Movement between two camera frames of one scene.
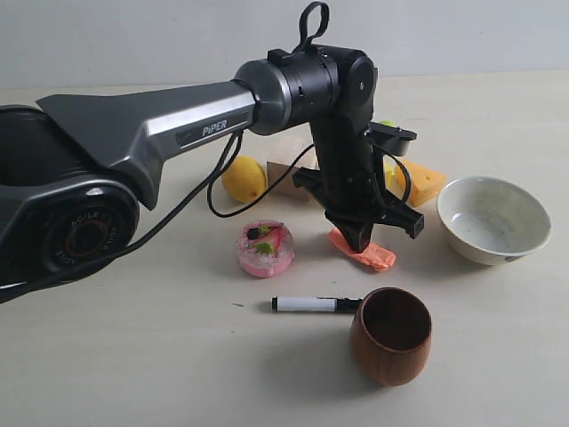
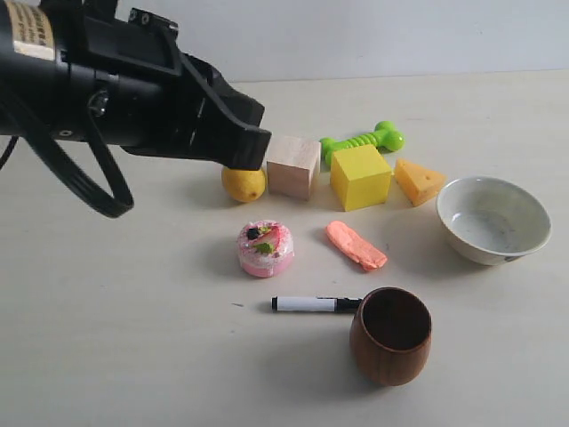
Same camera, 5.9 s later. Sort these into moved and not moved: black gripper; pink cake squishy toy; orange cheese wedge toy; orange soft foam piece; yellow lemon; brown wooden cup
Moved: orange soft foam piece; black gripper
Not moved: pink cake squishy toy; yellow lemon; brown wooden cup; orange cheese wedge toy
